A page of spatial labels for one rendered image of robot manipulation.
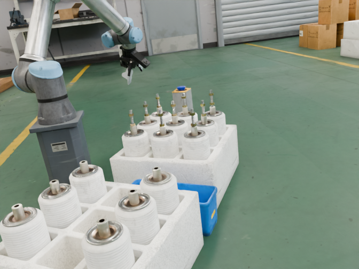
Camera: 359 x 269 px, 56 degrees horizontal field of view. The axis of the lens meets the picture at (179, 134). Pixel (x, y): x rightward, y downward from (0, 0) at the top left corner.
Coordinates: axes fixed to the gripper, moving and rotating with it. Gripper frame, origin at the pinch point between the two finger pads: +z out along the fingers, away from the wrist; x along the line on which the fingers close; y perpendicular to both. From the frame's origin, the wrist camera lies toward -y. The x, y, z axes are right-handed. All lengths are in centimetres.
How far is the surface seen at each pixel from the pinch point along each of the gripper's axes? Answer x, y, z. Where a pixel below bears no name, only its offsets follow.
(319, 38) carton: -296, -85, 99
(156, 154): 67, -50, -23
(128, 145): 68, -39, -24
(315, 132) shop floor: -5, -102, 8
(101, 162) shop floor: 53, -9, 14
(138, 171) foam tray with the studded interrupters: 73, -45, -18
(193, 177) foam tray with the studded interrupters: 71, -65, -21
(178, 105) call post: 27.3, -39.6, -12.4
